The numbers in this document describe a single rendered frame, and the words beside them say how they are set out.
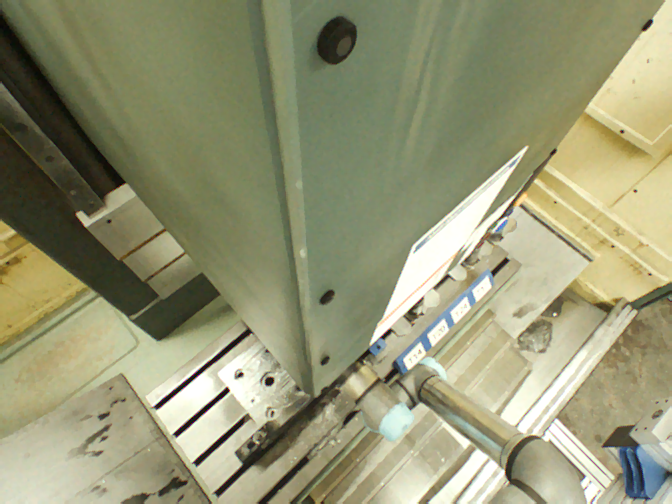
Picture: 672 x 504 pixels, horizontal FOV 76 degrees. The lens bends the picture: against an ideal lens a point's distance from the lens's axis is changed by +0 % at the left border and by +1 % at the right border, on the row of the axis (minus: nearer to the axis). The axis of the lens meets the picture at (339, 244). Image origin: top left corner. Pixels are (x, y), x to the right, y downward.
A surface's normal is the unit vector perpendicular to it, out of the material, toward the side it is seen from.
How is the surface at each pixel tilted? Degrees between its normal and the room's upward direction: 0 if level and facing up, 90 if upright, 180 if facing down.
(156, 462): 24
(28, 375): 0
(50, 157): 90
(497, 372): 8
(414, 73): 90
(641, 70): 90
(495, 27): 90
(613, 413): 0
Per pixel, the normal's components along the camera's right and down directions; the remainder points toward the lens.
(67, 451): 0.33, -0.65
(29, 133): 0.68, 0.66
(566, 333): -0.17, -0.63
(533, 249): -0.26, -0.18
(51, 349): 0.04, -0.46
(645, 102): -0.73, 0.59
